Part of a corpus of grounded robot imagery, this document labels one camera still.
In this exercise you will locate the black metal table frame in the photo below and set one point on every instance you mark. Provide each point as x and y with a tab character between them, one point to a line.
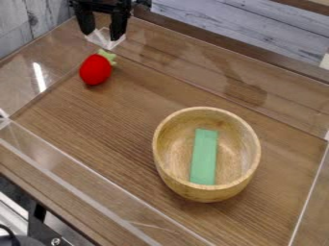
30	222

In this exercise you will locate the red plush strawberry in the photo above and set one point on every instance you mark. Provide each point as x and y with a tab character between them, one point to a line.
96	68

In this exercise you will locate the clear acrylic tray wall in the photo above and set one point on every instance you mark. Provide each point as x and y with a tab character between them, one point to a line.
74	141

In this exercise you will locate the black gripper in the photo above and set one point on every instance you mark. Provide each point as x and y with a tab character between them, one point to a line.
104	6

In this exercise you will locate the wooden oval bowl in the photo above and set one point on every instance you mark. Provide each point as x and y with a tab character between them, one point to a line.
238	152

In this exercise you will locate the green rectangular block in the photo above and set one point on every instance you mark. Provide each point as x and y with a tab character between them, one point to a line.
202	166

